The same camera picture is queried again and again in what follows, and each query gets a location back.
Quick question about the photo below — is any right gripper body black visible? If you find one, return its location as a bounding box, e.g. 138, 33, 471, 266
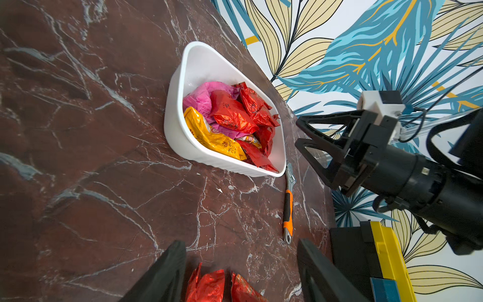
332, 111, 398, 196

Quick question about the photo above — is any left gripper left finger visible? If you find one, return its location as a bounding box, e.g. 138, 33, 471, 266
120, 240, 186, 301

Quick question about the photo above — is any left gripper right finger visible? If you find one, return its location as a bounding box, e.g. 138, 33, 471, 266
297, 239, 368, 301

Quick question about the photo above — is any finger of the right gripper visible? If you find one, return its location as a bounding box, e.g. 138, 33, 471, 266
295, 138, 352, 189
296, 110, 363, 140

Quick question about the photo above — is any red tea bag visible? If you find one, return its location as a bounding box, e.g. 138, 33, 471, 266
233, 82, 280, 127
237, 140, 279, 173
185, 262, 225, 302
231, 273, 268, 302
210, 90, 259, 134
254, 126, 275, 157

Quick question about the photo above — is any pink tea bag large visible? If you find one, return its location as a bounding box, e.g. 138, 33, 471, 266
182, 81, 239, 124

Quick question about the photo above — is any white plastic storage box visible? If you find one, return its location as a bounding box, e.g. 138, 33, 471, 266
164, 42, 292, 177

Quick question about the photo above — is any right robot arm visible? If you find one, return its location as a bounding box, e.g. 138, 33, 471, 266
296, 110, 482, 255

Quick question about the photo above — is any red tea bag in box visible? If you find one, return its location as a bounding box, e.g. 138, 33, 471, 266
237, 140, 279, 173

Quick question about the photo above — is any yellow tea bag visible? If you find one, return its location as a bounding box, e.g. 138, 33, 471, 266
184, 107, 247, 161

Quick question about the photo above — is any yellow black toolbox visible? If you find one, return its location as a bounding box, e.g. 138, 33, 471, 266
330, 221, 416, 301

